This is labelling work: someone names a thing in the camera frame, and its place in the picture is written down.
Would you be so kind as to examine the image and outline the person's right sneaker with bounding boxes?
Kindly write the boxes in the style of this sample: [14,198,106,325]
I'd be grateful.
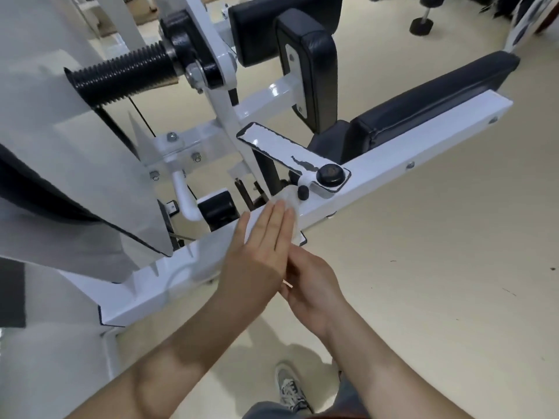
[275,363,313,415]

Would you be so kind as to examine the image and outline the black foam handle grip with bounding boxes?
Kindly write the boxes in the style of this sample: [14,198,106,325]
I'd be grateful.
[255,152,282,197]

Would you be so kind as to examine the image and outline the black padded arm rest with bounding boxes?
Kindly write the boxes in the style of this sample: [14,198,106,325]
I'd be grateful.
[228,0,344,68]
[349,51,521,164]

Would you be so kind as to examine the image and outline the black rectangular chest pad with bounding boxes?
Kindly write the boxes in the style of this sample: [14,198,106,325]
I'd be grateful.
[275,8,339,134]

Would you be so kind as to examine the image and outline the person's left hand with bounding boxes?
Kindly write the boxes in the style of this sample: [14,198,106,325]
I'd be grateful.
[216,199,298,321]

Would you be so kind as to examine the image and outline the blue denim shorts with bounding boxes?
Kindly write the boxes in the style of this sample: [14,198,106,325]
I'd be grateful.
[242,372,367,419]

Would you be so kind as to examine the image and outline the person's right hand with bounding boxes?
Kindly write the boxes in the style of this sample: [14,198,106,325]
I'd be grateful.
[278,246,351,342]

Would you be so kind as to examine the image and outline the white cleaning wipe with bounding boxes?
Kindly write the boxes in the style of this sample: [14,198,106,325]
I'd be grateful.
[244,189,307,248]

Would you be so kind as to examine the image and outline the person's left forearm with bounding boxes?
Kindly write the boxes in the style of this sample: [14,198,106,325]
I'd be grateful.
[65,296,263,419]

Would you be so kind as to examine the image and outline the white gym machine frame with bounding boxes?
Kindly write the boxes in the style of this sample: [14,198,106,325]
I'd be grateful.
[0,0,521,419]

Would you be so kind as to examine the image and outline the person's right forearm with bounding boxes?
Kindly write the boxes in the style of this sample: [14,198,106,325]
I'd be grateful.
[325,307,475,419]

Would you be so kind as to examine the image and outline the black padded seat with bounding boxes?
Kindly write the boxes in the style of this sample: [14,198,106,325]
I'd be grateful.
[307,119,363,165]

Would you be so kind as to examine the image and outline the black dumbbell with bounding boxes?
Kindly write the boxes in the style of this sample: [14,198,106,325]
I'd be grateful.
[409,0,446,36]

